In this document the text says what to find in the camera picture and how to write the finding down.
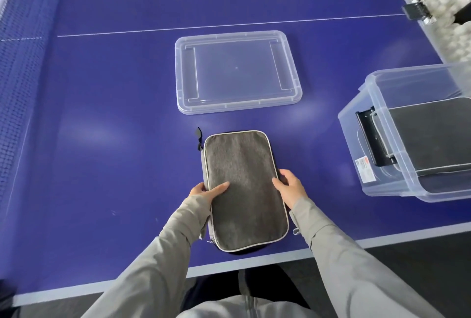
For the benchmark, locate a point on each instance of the person's left hand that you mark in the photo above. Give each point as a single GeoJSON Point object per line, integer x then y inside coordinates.
{"type": "Point", "coordinates": [206, 193]}

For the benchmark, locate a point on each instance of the person's right hand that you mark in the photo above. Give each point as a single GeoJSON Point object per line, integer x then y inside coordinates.
{"type": "Point", "coordinates": [294, 190]}

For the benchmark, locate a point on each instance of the person's right thumb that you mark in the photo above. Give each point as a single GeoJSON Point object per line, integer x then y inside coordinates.
{"type": "Point", "coordinates": [279, 185]}

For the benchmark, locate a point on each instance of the person's left thumb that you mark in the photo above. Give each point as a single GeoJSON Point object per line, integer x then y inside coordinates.
{"type": "Point", "coordinates": [220, 188]}

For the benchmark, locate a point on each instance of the grey fabric paddle case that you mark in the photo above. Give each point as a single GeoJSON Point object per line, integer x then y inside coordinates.
{"type": "Point", "coordinates": [243, 185]}
{"type": "Point", "coordinates": [430, 133]}

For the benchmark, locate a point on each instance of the person's right forearm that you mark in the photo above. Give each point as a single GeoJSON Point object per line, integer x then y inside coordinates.
{"type": "Point", "coordinates": [342, 262]}

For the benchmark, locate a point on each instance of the person's left forearm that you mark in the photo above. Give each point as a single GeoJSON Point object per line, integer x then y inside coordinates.
{"type": "Point", "coordinates": [162, 255]}

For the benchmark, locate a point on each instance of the white label sticker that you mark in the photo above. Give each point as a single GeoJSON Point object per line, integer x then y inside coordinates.
{"type": "Point", "coordinates": [365, 170]}

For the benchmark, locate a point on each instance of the person's dark trousers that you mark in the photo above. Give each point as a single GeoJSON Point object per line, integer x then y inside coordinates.
{"type": "Point", "coordinates": [272, 284]}

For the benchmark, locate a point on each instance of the clear plastic box lid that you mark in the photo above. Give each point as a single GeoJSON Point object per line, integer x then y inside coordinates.
{"type": "Point", "coordinates": [237, 71]}

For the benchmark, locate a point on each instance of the person's grey jacket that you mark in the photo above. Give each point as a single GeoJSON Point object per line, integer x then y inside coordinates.
{"type": "Point", "coordinates": [250, 308]}

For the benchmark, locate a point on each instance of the clear plastic storage box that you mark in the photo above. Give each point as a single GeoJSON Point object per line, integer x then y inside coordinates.
{"type": "Point", "coordinates": [404, 144]}

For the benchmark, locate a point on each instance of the black metal clamp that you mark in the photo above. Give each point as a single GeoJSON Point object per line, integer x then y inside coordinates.
{"type": "Point", "coordinates": [417, 10]}

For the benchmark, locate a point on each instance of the dark table tennis net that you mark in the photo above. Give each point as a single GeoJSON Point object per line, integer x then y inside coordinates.
{"type": "Point", "coordinates": [22, 71]}

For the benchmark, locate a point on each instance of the pile of white balls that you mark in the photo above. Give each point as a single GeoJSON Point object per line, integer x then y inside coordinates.
{"type": "Point", "coordinates": [441, 1]}

